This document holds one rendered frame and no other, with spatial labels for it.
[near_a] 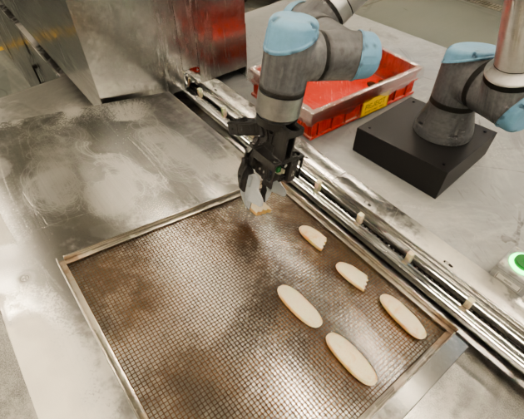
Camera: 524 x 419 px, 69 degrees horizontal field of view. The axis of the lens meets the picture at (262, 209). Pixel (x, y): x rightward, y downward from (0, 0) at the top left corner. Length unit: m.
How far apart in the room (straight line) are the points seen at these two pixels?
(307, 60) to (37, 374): 0.58
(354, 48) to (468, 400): 0.62
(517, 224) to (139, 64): 1.10
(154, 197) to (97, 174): 0.15
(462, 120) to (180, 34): 0.82
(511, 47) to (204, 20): 0.82
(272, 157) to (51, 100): 1.01
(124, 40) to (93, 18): 0.10
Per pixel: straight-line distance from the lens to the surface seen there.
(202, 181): 0.91
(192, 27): 1.29
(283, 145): 0.64
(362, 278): 0.76
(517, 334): 0.88
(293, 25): 0.58
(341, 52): 0.63
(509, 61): 0.93
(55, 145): 1.05
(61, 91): 1.56
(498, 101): 0.97
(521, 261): 0.91
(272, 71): 0.60
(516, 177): 1.25
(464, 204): 1.10
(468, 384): 0.83
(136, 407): 0.60
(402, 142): 1.09
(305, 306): 0.68
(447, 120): 1.10
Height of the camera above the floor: 1.53
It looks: 48 degrees down
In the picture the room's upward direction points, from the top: straight up
